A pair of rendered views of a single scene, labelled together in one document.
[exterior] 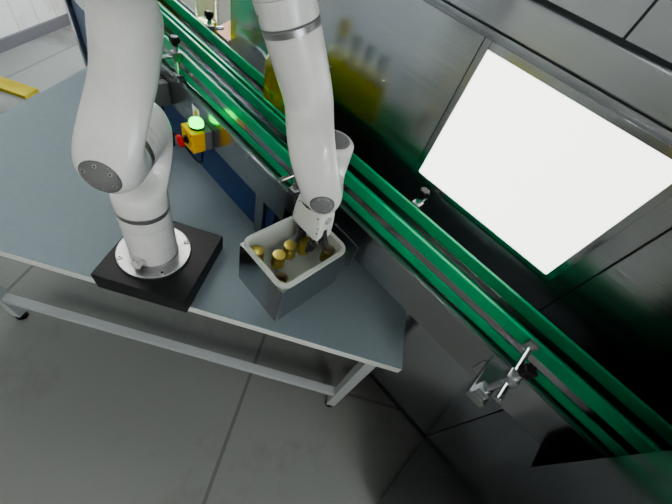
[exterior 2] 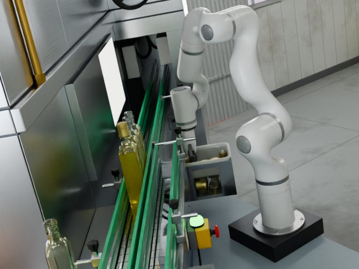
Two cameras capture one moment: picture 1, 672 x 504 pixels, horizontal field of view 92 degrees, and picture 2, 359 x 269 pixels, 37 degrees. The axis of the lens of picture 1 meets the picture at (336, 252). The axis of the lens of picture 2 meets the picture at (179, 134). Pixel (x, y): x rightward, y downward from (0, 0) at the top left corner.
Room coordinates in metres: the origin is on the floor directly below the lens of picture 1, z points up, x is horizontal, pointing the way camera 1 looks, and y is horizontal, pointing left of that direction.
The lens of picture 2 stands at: (1.43, 1.95, 1.87)
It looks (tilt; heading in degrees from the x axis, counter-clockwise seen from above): 20 degrees down; 246
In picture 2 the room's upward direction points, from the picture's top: 11 degrees counter-clockwise
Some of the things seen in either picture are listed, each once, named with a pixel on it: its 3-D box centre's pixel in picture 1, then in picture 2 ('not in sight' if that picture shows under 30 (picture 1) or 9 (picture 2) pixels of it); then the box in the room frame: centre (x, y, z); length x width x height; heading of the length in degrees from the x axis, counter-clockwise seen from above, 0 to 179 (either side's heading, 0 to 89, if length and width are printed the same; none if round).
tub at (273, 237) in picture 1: (294, 254); (204, 162); (0.51, 0.10, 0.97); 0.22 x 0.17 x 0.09; 151
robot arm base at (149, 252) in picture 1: (149, 231); (275, 200); (0.45, 0.48, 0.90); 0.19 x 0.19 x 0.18
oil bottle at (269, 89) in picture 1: (275, 89); (132, 171); (0.91, 0.35, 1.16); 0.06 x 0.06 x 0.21; 60
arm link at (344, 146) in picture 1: (326, 166); (183, 103); (0.55, 0.09, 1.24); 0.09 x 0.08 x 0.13; 15
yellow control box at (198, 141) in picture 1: (196, 137); (200, 234); (0.80, 0.56, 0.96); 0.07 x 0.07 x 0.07; 61
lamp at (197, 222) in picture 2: (196, 122); (196, 220); (0.81, 0.56, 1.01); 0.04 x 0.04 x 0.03
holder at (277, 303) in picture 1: (299, 260); (200, 173); (0.54, 0.09, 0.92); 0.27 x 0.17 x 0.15; 151
